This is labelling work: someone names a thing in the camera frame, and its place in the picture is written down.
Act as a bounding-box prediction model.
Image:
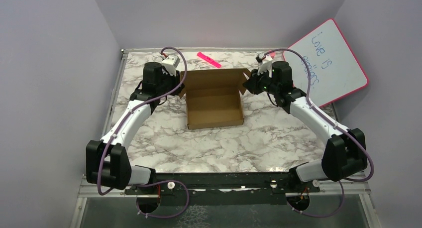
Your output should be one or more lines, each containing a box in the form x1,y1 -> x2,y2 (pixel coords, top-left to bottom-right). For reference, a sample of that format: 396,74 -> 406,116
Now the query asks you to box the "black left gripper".
157,68 -> 185,96

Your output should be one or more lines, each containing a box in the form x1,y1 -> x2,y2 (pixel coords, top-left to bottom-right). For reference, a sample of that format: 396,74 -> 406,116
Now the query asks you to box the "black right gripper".
242,67 -> 279,96

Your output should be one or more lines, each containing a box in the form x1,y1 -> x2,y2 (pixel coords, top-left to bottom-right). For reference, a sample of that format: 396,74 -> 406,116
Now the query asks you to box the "brown cardboard box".
179,68 -> 251,130

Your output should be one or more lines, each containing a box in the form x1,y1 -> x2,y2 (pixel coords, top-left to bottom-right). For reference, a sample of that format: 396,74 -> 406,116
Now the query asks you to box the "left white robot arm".
86,58 -> 184,194

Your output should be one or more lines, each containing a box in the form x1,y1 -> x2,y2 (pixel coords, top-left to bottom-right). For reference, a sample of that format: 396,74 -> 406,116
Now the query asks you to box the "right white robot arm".
243,61 -> 369,192

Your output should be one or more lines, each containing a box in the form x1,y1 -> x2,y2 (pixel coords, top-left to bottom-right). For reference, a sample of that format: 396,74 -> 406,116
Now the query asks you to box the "pink highlighter marker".
197,52 -> 222,68

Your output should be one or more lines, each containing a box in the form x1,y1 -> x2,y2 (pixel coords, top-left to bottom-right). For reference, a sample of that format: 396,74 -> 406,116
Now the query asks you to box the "pink-framed whiteboard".
283,18 -> 369,107

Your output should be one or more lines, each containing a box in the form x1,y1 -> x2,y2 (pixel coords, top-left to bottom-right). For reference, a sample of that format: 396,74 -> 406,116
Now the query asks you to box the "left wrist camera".
161,55 -> 180,76

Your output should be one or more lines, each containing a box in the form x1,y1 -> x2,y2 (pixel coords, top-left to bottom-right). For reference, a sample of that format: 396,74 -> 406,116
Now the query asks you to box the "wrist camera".
255,53 -> 273,75
161,55 -> 180,76

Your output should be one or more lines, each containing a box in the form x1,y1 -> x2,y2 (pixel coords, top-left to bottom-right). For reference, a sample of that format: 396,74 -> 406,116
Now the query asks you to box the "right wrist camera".
255,53 -> 273,75

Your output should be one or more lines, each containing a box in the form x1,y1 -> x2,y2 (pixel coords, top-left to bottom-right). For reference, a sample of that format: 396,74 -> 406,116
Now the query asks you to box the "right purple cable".
262,48 -> 375,218

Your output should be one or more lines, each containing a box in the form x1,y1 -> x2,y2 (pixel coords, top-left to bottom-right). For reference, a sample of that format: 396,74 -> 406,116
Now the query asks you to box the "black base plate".
91,165 -> 333,208

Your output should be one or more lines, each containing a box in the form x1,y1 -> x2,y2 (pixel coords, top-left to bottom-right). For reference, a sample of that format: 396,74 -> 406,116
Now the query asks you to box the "aluminium frame rail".
86,51 -> 374,217

